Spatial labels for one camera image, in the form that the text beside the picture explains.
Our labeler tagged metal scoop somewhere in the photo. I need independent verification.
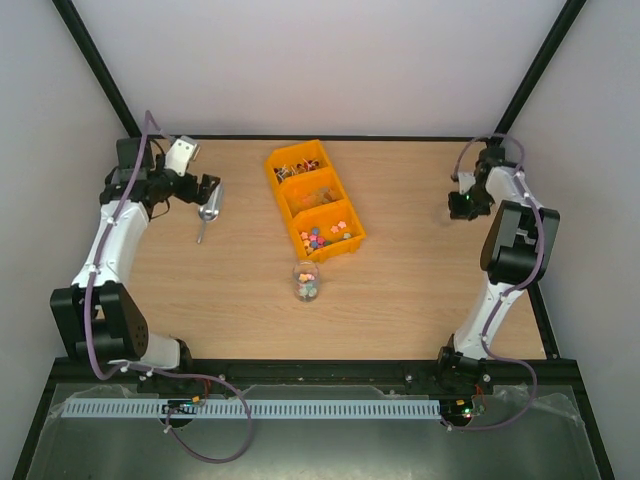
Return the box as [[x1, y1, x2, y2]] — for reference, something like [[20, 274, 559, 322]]
[[196, 183, 224, 244]]

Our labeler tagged yellow bin with lollipops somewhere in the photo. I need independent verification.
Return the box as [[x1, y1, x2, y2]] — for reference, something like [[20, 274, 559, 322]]
[[264, 139, 332, 198]]

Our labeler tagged yellow bin with star candies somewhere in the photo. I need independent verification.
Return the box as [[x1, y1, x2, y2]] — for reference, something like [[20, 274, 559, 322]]
[[287, 200, 366, 263]]

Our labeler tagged clear glass jar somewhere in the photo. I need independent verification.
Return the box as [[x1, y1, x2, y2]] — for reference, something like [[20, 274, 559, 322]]
[[292, 260, 320, 302]]

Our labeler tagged clear glass jar lid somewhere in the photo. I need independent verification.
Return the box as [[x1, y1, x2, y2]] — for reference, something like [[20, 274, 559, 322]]
[[432, 206, 453, 228]]

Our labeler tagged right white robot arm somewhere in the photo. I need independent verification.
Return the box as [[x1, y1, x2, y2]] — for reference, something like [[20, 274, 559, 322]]
[[436, 145, 560, 392]]

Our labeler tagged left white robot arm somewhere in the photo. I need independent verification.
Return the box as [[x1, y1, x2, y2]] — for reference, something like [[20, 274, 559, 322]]
[[50, 136, 223, 380]]

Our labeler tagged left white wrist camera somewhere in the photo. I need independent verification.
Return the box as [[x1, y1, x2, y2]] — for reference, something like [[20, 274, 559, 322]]
[[165, 136, 200, 177]]

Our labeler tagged black mounting rail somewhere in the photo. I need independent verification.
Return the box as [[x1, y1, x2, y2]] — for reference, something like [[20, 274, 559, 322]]
[[47, 359, 585, 397]]

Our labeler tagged grey slotted cable duct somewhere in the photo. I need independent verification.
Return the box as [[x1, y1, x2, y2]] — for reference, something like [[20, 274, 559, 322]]
[[61, 398, 441, 420]]

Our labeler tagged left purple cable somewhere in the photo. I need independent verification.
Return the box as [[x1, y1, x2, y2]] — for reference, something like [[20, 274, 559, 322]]
[[83, 110, 254, 463]]

